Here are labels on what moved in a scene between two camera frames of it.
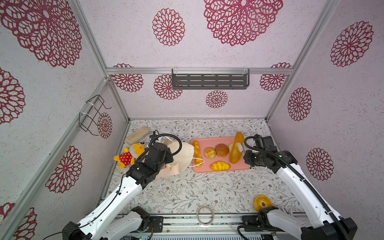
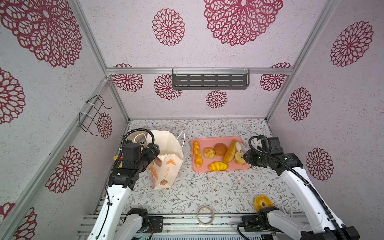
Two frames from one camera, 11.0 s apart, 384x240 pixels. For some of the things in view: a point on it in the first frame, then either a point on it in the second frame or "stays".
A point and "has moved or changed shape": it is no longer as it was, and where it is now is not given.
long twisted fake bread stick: [198, 157] stays
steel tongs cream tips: [241, 147] stays
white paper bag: [181, 161] has moved or changed shape
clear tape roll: [202, 223] stays
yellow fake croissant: [220, 165] stays
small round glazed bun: [210, 153] stays
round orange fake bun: [221, 150] stays
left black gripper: [168, 159] to [151, 156]
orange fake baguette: [235, 154] to [230, 153]
